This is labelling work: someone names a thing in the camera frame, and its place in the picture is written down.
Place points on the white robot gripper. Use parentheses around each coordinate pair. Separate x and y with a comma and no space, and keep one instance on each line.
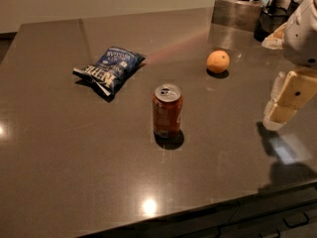
(302,39)

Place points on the red coke can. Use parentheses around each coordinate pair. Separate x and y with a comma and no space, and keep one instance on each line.
(167,105)

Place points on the black mesh cup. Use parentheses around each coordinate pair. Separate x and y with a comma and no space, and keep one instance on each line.
(270,19)

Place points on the steel snack dispenser base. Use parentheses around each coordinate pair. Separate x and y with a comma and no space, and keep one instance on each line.
(242,15)

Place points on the orange fruit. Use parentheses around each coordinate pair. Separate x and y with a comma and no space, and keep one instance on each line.
(218,61)

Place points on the blue kettle chips bag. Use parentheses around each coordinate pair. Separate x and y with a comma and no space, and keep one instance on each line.
(112,69)

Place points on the dark drawer handle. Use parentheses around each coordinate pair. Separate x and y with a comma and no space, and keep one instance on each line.
(296,220)

